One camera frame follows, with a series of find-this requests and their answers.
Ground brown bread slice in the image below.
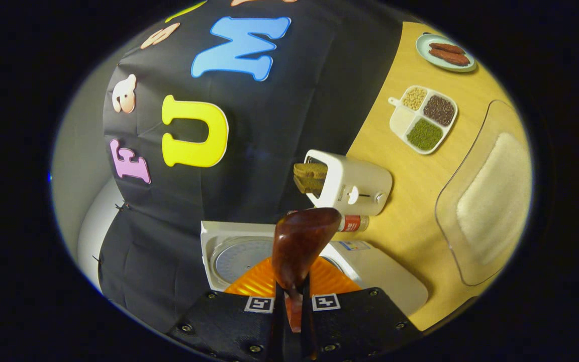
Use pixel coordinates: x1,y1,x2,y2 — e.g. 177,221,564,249
295,177,325,198
294,162,328,183

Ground clear plastic container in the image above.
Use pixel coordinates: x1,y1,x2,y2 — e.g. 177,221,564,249
435,100,532,286

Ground red sausage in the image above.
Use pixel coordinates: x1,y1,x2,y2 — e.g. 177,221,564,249
429,43,466,55
429,49,471,67

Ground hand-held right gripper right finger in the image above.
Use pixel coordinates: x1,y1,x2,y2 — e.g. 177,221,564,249
300,269,421,362

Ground clear water bottle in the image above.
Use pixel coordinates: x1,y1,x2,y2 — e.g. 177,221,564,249
287,210,370,233

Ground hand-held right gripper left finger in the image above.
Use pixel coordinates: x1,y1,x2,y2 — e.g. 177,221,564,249
166,256,285,362

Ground white rice cooker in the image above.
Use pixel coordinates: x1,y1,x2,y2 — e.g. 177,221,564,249
201,220,428,317

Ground white divided bean dish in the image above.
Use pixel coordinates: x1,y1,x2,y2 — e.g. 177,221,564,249
388,85,458,155

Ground pale green plate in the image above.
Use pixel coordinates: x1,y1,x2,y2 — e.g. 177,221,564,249
415,34,477,73

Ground black backdrop cloth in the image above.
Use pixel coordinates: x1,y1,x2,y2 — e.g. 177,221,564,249
99,0,403,332

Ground white rice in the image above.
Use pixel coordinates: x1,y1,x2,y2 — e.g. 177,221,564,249
456,132,532,266

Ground white toaster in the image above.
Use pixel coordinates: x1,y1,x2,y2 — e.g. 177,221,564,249
304,150,393,216

